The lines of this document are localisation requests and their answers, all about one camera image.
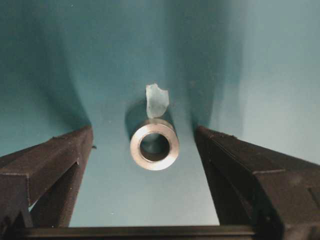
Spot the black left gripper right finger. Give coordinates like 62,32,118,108
195,126,320,240

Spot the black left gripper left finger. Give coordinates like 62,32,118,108
0,125,93,229

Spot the silver metal washer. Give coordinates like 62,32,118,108
125,115,181,171

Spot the white tape piece near washer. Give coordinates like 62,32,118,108
145,83,170,119

